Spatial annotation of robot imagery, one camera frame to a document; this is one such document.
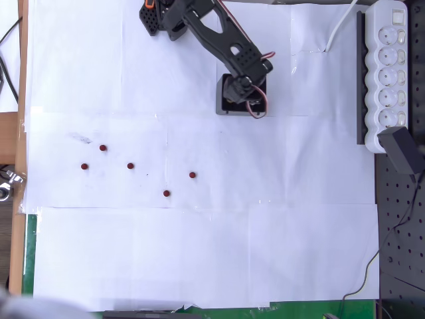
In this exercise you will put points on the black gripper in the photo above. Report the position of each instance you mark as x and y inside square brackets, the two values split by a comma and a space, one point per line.
[240, 98]

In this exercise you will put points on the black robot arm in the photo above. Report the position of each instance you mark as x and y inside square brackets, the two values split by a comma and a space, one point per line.
[216, 36]

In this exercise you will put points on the black square bin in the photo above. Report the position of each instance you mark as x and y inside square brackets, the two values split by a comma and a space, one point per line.
[220, 99]

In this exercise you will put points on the taped white paper cover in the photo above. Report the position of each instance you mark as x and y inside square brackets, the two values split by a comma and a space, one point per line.
[232, 249]

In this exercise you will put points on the white power strip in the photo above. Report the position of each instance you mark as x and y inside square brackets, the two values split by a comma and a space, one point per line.
[385, 83]

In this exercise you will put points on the black power adapter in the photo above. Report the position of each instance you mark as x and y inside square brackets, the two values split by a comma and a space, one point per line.
[398, 149]

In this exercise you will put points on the metal clamp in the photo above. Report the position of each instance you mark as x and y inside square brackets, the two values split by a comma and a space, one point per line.
[13, 176]

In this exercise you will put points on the black perforated board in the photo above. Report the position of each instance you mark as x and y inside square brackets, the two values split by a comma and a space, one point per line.
[401, 266]

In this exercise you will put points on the green mat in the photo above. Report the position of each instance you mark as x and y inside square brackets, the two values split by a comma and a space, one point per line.
[30, 252]

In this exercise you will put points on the dark ribbed panel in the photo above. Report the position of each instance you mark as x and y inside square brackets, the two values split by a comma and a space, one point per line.
[6, 242]

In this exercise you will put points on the blurry grey round object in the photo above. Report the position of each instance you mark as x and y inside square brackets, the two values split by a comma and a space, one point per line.
[33, 307]

